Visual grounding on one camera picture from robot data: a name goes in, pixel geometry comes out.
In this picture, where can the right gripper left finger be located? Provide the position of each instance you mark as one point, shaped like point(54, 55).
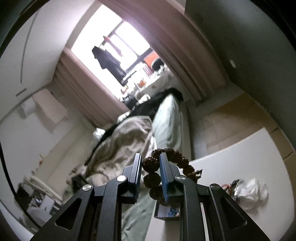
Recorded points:
point(94, 213)

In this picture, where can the black jewelry box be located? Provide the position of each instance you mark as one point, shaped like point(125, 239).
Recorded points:
point(166, 213)

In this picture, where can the beige blanket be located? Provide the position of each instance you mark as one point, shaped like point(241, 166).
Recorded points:
point(133, 135)

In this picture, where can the green bed mattress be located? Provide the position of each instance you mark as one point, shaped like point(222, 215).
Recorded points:
point(170, 128)

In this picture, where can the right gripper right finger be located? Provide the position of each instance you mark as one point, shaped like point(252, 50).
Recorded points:
point(206, 212)

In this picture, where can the colourful jewelry pile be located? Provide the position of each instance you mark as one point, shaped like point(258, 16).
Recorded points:
point(230, 188)

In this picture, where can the cluttered desk by window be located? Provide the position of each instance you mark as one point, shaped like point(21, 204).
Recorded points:
point(147, 78)

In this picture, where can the cardboard box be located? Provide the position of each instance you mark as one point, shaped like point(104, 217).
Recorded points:
point(240, 118)

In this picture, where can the white plastic bag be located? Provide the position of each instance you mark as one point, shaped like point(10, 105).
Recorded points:
point(250, 193)

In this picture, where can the black clothing on bed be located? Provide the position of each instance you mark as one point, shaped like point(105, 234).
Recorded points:
point(147, 108)

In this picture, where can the black hanging garment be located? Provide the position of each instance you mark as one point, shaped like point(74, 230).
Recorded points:
point(107, 61)

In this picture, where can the pink curtain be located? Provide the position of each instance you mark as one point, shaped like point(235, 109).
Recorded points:
point(178, 41)

